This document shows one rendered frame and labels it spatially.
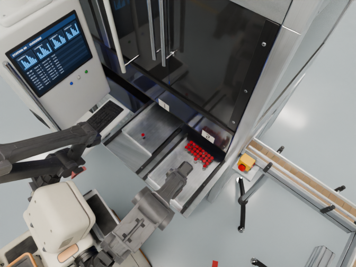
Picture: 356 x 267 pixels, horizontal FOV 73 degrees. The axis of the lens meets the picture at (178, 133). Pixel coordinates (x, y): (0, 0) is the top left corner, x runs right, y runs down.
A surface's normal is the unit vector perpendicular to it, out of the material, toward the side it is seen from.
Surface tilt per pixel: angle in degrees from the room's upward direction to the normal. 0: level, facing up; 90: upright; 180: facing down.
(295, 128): 0
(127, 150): 0
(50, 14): 90
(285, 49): 90
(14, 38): 90
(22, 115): 0
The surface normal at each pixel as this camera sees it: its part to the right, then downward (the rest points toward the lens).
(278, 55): -0.65, 0.66
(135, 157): 0.01, -0.50
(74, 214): 0.52, -0.74
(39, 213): -0.56, 0.07
